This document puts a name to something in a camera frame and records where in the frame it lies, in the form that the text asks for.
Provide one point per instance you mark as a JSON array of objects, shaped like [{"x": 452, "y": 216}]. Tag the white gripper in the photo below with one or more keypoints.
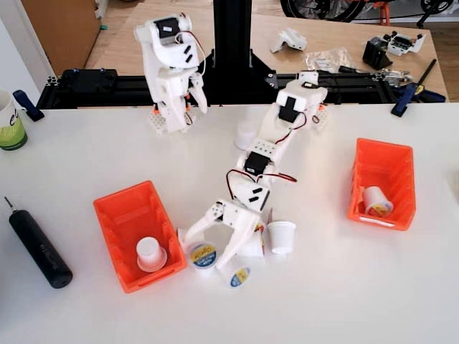
[
  {"x": 237, "y": 217},
  {"x": 171, "y": 91}
]

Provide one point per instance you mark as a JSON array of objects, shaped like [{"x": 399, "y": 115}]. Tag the blue lid coffee pod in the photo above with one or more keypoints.
[
  {"x": 203, "y": 255},
  {"x": 236, "y": 276}
]

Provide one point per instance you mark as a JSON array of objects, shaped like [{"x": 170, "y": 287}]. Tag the red lid coffee pod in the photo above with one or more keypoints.
[
  {"x": 244, "y": 134},
  {"x": 182, "y": 236},
  {"x": 373, "y": 197}
]

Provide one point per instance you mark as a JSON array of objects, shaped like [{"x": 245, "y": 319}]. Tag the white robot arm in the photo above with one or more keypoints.
[
  {"x": 150, "y": 71},
  {"x": 267, "y": 125}
]

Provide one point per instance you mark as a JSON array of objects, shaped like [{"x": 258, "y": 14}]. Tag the wooden table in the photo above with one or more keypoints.
[{"x": 118, "y": 53}]

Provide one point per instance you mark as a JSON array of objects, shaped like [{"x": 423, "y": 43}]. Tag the orange plastic storage bin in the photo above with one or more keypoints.
[{"x": 125, "y": 222}]

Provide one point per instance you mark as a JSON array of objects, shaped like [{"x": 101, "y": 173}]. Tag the white printed robot part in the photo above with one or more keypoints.
[{"x": 288, "y": 39}]

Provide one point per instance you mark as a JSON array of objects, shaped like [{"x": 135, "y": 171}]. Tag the wooden cabinet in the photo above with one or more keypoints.
[{"x": 61, "y": 32}]

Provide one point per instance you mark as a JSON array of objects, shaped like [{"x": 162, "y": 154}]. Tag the clear bag of screws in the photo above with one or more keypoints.
[{"x": 330, "y": 59}]

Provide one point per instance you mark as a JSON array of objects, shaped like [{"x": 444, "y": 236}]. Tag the white and green mug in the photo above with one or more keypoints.
[{"x": 12, "y": 136}]

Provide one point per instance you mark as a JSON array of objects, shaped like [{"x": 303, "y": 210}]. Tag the black electric screwdriver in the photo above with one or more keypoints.
[{"x": 39, "y": 247}]

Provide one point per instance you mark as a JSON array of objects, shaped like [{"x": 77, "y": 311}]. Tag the orange bin with white label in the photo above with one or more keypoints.
[{"x": 387, "y": 168}]

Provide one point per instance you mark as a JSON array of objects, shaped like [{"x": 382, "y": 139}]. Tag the black printed part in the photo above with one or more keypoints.
[{"x": 374, "y": 55}]

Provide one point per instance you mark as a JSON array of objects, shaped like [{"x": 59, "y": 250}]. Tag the small clear parts bag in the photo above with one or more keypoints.
[{"x": 394, "y": 77}]

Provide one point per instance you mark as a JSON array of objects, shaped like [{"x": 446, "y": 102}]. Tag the blue bar clamp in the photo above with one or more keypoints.
[{"x": 403, "y": 98}]

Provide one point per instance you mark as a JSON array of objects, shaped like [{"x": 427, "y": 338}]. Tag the white part with circuit board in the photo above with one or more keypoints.
[{"x": 412, "y": 46}]

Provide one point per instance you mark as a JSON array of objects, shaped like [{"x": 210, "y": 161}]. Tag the black aluminium frame rail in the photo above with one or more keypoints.
[{"x": 122, "y": 89}]

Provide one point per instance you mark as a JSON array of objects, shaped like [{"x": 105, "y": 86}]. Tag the black aluminium frame post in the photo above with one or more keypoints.
[{"x": 232, "y": 28}]

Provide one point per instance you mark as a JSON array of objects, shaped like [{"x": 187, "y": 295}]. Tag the black box on frame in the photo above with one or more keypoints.
[{"x": 87, "y": 84}]

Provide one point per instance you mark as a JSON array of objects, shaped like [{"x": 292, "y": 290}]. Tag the orange stand post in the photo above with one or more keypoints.
[{"x": 385, "y": 12}]

